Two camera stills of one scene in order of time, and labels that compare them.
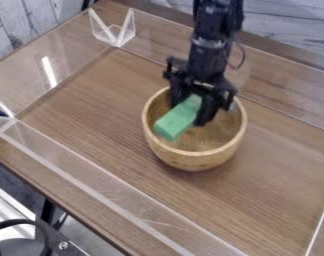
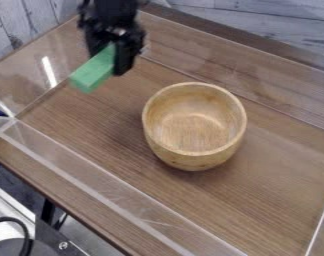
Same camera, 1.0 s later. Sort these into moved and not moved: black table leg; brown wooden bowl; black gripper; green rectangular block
Moved: green rectangular block; black gripper
Not moved: brown wooden bowl; black table leg
